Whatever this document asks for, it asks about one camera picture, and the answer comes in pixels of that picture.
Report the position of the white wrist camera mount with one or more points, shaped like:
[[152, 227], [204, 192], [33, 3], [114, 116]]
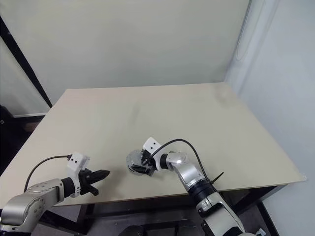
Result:
[[150, 144], [75, 162]]

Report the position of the black diagonal frame bar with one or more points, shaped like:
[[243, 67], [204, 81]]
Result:
[[24, 61]]

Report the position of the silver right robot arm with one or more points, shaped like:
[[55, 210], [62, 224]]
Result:
[[189, 172]]

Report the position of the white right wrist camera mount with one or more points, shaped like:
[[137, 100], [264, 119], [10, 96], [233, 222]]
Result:
[[150, 144]]

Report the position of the black metal table frame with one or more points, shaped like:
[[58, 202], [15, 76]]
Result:
[[256, 196]]

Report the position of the shiny silver round object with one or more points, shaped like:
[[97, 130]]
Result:
[[133, 162]]

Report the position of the dark rounded shape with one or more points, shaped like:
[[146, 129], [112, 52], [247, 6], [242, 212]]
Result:
[[133, 231], [188, 231]]

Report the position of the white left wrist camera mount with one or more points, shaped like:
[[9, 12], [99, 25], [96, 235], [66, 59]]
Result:
[[75, 162]]

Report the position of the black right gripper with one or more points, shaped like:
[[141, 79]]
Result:
[[151, 167]]

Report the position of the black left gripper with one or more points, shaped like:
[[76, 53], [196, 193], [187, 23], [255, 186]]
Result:
[[86, 180]]

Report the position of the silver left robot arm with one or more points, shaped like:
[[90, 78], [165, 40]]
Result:
[[37, 194]]

